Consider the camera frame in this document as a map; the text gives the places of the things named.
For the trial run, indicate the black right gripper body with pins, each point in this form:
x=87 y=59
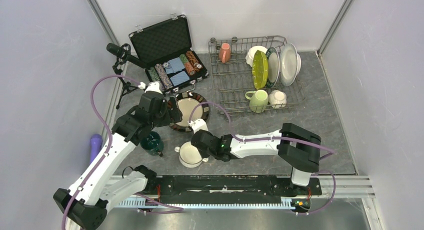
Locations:
x=207 y=154

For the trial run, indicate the white two-handled soup cup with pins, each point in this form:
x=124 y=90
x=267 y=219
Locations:
x=189 y=155

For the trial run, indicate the green scalloped plate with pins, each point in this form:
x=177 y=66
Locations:
x=260 y=69

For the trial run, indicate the white plain plate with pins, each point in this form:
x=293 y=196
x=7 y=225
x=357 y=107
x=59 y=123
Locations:
x=289 y=64

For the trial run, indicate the dark green mug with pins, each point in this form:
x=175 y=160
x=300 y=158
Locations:
x=153 y=144

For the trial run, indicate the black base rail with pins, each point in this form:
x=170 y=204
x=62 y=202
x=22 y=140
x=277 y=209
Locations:
x=226 y=189

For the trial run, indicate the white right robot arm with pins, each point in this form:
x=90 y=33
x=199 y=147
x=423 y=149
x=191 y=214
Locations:
x=295 y=145

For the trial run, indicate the black poker chip case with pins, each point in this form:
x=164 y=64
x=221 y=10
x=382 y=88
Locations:
x=166 y=53

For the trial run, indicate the light green mug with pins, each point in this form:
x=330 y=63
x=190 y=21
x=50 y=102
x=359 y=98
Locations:
x=258 y=100

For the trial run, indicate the orange mug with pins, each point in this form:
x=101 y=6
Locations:
x=225 y=52

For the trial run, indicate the teal rimmed patterned plate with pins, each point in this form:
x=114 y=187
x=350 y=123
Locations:
x=273 y=60

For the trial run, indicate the white scalloped bowl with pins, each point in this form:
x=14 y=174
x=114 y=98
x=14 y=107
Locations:
x=251 y=53

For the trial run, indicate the small white cup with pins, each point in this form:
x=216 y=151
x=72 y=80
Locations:
x=277 y=99

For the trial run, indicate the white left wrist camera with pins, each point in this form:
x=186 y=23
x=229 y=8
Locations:
x=151 y=87

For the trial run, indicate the dark striped plate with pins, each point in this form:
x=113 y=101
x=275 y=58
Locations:
x=187 y=101

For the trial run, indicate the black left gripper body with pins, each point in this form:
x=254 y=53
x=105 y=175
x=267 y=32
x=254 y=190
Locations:
x=167 y=117

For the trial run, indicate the black microphone on tripod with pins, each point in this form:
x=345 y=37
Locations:
x=123 y=55

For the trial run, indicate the purple cylinder object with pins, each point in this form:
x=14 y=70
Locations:
x=96 y=142

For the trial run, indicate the grey wire dish rack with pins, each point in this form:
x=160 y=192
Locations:
x=233 y=79

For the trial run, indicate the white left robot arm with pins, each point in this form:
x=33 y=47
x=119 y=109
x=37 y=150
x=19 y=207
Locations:
x=87 y=202

